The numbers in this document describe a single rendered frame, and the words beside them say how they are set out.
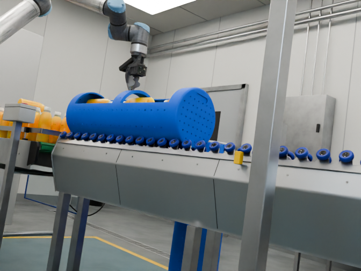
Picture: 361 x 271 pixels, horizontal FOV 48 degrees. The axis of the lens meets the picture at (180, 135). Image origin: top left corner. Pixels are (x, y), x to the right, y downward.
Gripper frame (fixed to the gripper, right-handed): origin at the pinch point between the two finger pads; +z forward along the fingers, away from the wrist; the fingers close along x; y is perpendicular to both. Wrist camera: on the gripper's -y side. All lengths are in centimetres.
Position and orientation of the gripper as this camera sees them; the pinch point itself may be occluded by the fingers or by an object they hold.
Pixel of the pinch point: (129, 90)
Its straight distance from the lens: 223.8
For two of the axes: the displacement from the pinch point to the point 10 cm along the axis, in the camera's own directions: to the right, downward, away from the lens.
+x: 6.6, 1.6, 7.3
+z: -1.4, 9.9, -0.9
